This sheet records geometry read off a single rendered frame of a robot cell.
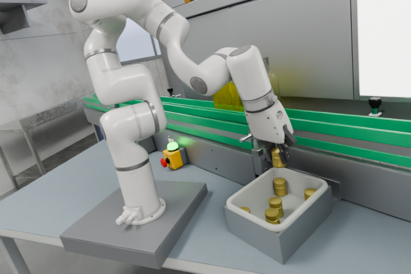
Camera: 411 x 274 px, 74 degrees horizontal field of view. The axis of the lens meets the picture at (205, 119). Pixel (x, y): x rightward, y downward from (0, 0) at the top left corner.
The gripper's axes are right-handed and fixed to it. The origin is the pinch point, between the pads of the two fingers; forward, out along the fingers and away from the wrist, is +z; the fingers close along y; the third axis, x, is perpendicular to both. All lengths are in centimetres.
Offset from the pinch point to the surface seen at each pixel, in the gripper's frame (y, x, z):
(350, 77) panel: -4.3, -32.2, -3.9
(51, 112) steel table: 274, 22, 5
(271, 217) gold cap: -4.2, 12.7, 8.5
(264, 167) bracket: 9.2, -1.1, 9.3
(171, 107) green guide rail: 69, -9, -1
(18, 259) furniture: 87, 77, 21
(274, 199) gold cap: -0.7, 7.2, 9.7
